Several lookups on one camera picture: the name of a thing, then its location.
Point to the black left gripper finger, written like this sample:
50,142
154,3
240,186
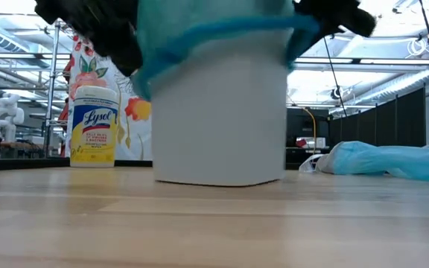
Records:
125,56

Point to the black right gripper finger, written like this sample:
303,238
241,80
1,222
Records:
361,22

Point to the white plastic trash bin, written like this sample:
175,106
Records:
218,130

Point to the light blue trash bag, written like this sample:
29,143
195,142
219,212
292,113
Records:
404,162

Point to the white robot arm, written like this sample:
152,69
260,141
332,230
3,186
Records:
7,111

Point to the white floral cloth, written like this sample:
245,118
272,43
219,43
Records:
132,111

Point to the yellow Lysol wipes canister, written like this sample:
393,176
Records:
93,126

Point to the black computer monitor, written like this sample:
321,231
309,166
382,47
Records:
304,123

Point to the black partition wall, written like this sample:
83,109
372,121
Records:
386,123

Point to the black aluminium table frame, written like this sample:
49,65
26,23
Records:
13,164

